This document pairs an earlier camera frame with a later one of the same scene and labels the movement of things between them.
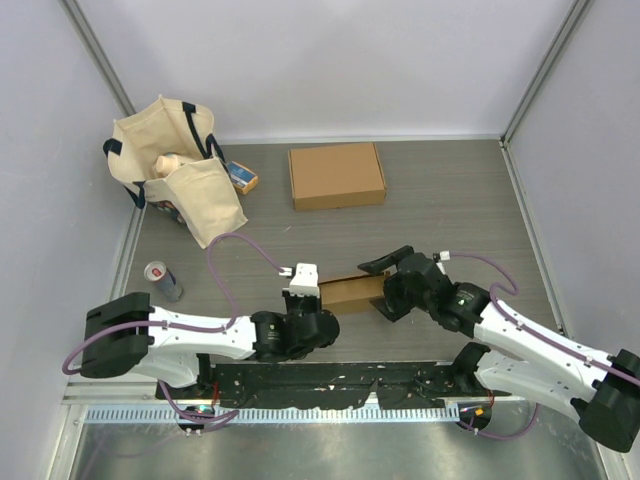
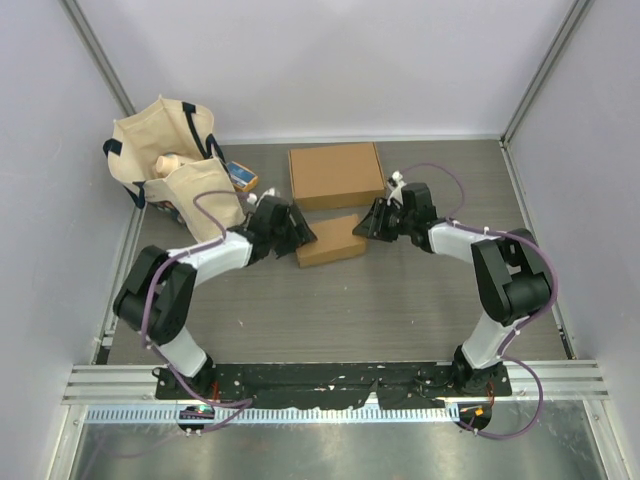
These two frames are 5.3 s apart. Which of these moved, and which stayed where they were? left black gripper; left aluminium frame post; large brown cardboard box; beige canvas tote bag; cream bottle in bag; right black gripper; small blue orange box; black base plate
Moved: right black gripper; left black gripper
Stayed: cream bottle in bag; black base plate; beige canvas tote bag; large brown cardboard box; small blue orange box; left aluminium frame post
